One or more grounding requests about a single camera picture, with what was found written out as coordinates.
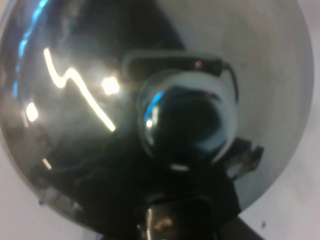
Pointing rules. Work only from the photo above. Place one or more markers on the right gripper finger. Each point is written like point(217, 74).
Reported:
point(237, 229)

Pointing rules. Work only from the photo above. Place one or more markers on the stainless steel teapot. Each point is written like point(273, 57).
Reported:
point(153, 119)

